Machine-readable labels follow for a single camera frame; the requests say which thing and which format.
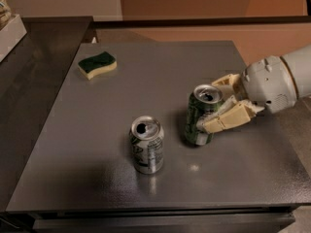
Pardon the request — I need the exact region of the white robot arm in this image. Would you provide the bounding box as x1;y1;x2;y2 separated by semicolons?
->
196;46;311;133

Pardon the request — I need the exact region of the green yellow sponge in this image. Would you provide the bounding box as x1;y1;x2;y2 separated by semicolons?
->
78;51;117;80

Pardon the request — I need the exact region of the silver 7up can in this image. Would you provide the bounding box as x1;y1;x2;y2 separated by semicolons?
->
129;116;164;175

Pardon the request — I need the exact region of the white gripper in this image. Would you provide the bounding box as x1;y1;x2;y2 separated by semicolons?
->
196;56;297;133

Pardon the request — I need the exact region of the dark side counter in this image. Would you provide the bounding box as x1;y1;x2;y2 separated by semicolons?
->
0;17;92;214

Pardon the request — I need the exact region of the item on white box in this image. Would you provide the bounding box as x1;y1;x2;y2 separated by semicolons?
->
0;0;12;30

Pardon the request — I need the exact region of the white box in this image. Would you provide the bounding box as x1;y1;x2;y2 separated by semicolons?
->
0;15;27;62

